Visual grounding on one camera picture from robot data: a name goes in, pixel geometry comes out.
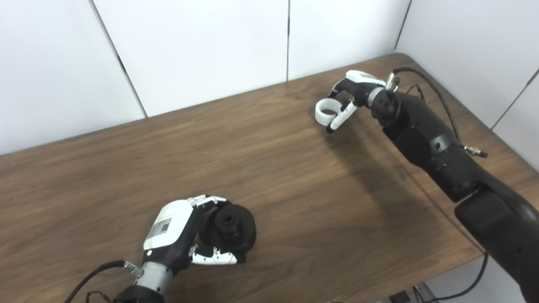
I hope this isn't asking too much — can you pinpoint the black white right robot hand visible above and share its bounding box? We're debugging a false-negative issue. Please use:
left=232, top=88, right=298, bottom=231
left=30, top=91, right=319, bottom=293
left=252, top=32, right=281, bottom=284
left=326, top=70, right=386, bottom=133

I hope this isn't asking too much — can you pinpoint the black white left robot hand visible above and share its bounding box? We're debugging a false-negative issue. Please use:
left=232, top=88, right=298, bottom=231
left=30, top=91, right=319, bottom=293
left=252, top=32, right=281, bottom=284
left=143, top=195, right=247, bottom=274

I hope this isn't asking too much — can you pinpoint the white toothed ring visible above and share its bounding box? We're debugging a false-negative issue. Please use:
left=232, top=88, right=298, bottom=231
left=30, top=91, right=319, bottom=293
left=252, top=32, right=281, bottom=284
left=315, top=98, right=344, bottom=126

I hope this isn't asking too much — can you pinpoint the round black stepped part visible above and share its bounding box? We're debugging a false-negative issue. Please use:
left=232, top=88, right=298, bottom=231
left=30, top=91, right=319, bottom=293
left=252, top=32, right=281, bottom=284
left=199, top=201, right=256, bottom=257

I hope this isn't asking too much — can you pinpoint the grey floor device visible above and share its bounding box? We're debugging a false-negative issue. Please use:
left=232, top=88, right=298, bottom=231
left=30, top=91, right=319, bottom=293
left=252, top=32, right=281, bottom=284
left=379, top=282, right=439, bottom=303

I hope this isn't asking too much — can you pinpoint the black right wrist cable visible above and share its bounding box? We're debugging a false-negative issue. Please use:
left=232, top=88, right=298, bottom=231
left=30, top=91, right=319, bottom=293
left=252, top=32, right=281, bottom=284
left=385, top=67, right=489, bottom=158

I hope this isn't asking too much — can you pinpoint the thin wire with yellow connector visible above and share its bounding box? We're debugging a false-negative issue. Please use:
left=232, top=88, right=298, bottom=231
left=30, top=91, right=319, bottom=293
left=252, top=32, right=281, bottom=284
left=86, top=290, right=112, bottom=303

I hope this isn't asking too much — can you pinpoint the black floor cable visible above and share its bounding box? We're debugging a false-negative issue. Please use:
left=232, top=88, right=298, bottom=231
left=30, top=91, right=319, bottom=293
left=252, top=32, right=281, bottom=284
left=415, top=252, right=490, bottom=303

